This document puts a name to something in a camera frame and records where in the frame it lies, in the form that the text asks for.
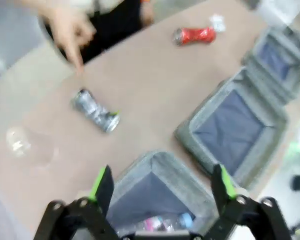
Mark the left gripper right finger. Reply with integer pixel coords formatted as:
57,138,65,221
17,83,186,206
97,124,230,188
202,164,297,240

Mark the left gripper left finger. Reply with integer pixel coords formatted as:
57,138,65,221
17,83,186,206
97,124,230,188
36,164,121,240

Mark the clear bottle pink label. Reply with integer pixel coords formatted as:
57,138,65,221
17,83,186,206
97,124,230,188
136,211,194,233

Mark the clear plastic cup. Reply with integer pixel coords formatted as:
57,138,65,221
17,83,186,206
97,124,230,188
5,125,60,169

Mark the crushed black silver can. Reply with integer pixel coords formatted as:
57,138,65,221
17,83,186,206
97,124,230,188
69,88,121,134

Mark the crushed red can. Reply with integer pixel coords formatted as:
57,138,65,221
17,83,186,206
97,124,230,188
172,26,217,48

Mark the white paper ball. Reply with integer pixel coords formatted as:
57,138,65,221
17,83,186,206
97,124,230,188
208,14,227,33

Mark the person's right hand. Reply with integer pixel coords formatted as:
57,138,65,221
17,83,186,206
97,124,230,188
38,3,98,75

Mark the person's left hand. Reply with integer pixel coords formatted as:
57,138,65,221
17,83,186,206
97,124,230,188
139,4,155,26

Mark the grey fabric basket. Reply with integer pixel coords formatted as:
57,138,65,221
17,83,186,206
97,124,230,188
241,24,300,102
174,68,289,192
106,149,242,240

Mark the person in white sweater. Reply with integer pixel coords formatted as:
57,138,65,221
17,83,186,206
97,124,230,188
46,0,147,65

